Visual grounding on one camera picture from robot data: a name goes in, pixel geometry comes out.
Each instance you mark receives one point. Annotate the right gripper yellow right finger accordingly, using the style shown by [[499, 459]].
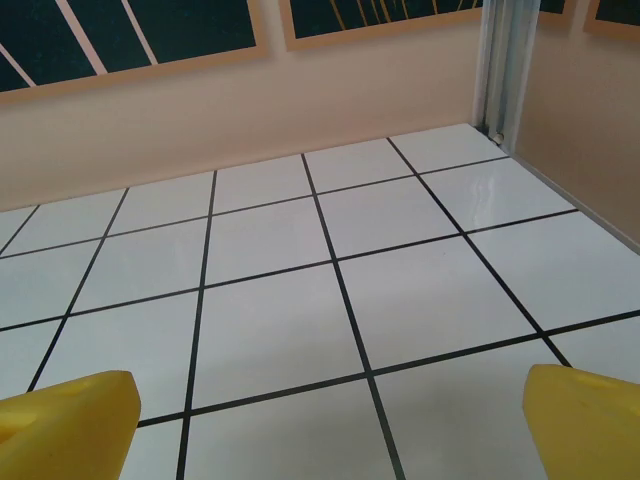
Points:
[[585, 430]]

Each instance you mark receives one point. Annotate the aluminium corner post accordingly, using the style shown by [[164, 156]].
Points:
[[505, 65]]

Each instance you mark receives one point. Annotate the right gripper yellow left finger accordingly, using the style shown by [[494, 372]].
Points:
[[65, 430]]

